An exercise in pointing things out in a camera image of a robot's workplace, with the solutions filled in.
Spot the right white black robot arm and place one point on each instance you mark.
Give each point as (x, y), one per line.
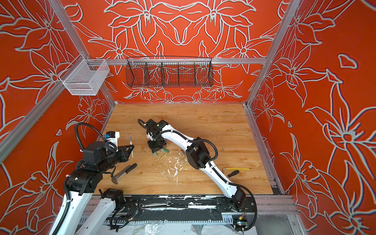
(201, 154)

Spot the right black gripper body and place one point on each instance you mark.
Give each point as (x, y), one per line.
(155, 143)

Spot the beige fountain pen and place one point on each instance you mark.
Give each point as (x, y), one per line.
(131, 143)

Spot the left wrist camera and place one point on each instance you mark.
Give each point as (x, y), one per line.
(112, 136)

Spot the black handled screwdriver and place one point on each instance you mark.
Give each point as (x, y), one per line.
(234, 173)

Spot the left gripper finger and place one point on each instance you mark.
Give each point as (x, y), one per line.
(123, 156)
(128, 148)

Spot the grey cable tray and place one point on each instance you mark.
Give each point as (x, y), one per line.
(195, 217)

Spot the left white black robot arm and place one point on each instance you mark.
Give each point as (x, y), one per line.
(79, 187)

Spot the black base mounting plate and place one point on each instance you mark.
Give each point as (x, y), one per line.
(218, 203)

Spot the black wire mesh basket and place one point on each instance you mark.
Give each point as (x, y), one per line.
(169, 72)

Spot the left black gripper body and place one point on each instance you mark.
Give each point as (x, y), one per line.
(114, 157)

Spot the clear plastic bin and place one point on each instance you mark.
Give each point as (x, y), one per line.
(82, 79)

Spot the black handled wrench tool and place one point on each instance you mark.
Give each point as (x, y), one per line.
(123, 172)

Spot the yellow hex key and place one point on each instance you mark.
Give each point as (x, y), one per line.
(234, 168)

